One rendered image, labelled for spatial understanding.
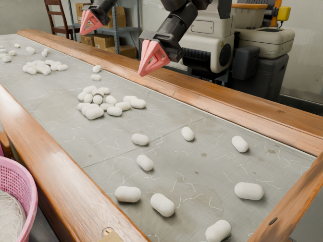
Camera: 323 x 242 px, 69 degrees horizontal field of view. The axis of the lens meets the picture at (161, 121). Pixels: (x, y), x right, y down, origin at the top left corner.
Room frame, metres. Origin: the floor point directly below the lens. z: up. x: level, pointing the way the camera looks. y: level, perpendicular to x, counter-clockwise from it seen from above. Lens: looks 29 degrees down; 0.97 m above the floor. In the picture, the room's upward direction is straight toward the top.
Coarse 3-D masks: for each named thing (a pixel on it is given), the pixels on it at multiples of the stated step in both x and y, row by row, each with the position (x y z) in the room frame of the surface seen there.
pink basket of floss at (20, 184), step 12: (0, 156) 0.26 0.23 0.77; (0, 168) 0.25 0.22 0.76; (12, 168) 0.25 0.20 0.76; (24, 168) 0.24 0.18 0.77; (0, 180) 0.25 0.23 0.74; (12, 180) 0.24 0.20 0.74; (24, 180) 0.23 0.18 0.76; (12, 192) 0.24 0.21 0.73; (24, 192) 0.22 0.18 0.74; (36, 192) 0.20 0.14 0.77; (24, 204) 0.22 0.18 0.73; (36, 204) 0.18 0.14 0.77; (24, 228) 0.15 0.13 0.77; (24, 240) 0.14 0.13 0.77
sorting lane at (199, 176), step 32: (0, 64) 0.85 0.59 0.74; (32, 96) 0.55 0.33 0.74; (64, 96) 0.55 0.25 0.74; (160, 96) 0.56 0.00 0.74; (64, 128) 0.39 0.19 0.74; (96, 128) 0.39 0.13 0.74; (128, 128) 0.39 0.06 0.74; (160, 128) 0.40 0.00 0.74; (192, 128) 0.40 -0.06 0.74; (224, 128) 0.40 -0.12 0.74; (96, 160) 0.29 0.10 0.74; (128, 160) 0.29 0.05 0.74; (160, 160) 0.29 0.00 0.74; (192, 160) 0.30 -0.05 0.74; (224, 160) 0.30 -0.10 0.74; (256, 160) 0.30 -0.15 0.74; (288, 160) 0.30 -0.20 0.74; (160, 192) 0.23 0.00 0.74; (192, 192) 0.23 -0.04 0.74; (224, 192) 0.23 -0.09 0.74; (160, 224) 0.18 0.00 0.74; (192, 224) 0.18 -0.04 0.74; (256, 224) 0.18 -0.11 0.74
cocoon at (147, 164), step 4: (140, 156) 0.28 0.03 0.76; (144, 156) 0.28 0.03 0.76; (140, 160) 0.28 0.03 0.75; (144, 160) 0.27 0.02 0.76; (148, 160) 0.27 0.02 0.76; (140, 164) 0.27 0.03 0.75; (144, 164) 0.27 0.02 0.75; (148, 164) 0.27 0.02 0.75; (152, 164) 0.27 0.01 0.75; (144, 168) 0.27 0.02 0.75; (148, 168) 0.26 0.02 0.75
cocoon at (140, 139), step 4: (132, 136) 0.34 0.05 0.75; (136, 136) 0.34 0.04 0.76; (140, 136) 0.34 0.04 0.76; (144, 136) 0.34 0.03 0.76; (132, 140) 0.34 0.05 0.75; (136, 140) 0.33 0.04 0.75; (140, 140) 0.33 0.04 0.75; (144, 140) 0.33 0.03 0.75; (148, 140) 0.34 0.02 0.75; (140, 144) 0.33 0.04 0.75; (144, 144) 0.33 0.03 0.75
